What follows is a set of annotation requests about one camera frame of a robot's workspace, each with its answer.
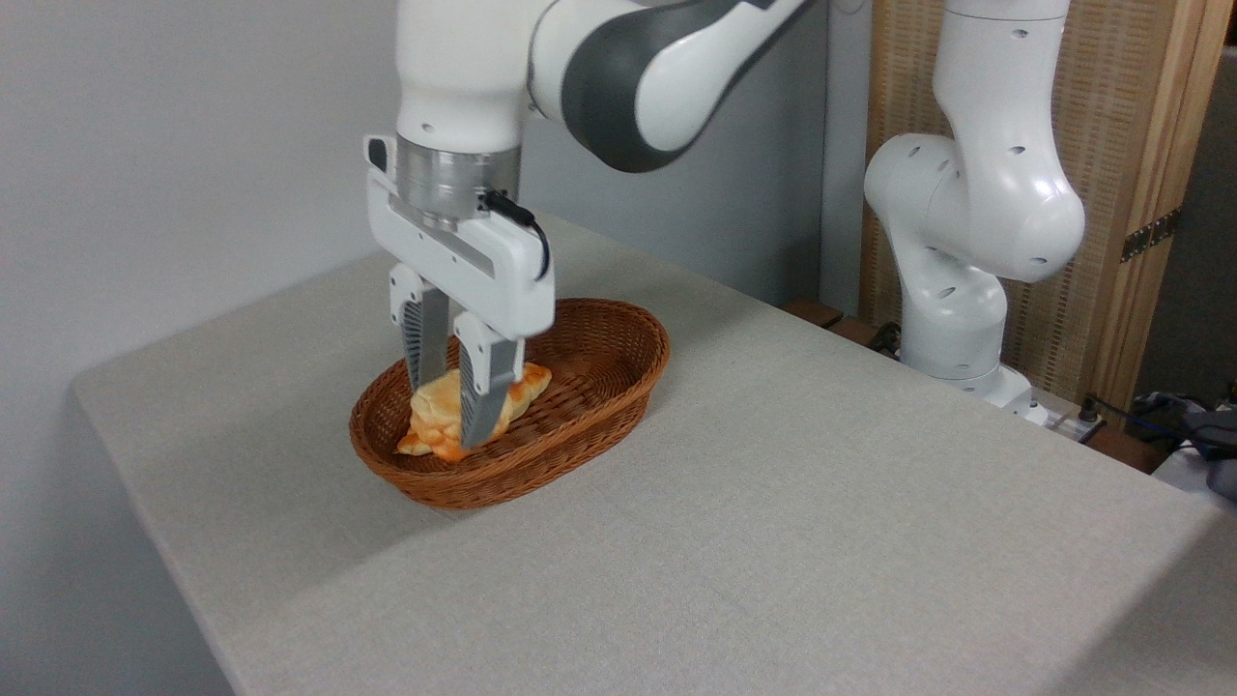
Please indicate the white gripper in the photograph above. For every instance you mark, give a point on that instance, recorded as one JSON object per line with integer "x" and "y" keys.
{"x": 493, "y": 271}

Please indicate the round golden bread bun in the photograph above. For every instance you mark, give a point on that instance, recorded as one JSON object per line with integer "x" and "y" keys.
{"x": 437, "y": 411}

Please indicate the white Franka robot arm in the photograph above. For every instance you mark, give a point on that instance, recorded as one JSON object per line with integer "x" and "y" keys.
{"x": 976, "y": 193}

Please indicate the golden croissant bread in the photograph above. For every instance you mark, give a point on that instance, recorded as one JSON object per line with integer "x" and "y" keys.
{"x": 530, "y": 383}

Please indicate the brown wicker oval basket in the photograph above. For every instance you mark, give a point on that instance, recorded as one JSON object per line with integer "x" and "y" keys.
{"x": 483, "y": 478}

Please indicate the grey tablecloth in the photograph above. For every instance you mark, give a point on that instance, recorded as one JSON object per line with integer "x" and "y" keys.
{"x": 821, "y": 532}

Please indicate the wooden woven folding screen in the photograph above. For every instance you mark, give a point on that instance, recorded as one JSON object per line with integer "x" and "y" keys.
{"x": 1102, "y": 97}

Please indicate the dark metal screen hinge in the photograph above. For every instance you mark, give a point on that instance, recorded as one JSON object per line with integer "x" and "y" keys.
{"x": 1150, "y": 235}

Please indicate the grey blue fabric bundle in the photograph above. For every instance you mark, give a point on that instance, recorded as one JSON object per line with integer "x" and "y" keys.
{"x": 1213, "y": 435}

